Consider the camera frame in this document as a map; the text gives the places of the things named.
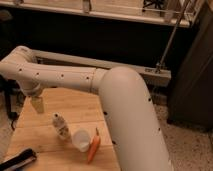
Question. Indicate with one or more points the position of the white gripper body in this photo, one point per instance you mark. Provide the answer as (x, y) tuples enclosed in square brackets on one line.
[(38, 105)]

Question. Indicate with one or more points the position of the small white bottle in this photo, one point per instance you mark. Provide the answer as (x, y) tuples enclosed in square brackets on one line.
[(61, 126)]

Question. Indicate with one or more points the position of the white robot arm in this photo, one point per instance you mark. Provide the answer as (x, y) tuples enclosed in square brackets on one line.
[(125, 100)]

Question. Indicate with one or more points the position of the black stapler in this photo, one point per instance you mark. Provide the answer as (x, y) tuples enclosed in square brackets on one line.
[(24, 158)]

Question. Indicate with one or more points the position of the white plastic cup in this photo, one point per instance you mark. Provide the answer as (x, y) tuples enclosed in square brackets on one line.
[(81, 140)]

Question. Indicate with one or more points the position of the orange carrot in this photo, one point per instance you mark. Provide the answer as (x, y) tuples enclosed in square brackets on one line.
[(94, 147)]

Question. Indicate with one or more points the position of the dark cabinet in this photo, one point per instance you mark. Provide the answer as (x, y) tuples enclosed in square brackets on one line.
[(191, 97)]

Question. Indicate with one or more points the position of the metal pole stand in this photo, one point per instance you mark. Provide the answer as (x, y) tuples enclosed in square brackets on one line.
[(159, 65)]

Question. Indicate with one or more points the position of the white beam rail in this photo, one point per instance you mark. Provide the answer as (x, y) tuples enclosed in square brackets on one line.
[(161, 79)]

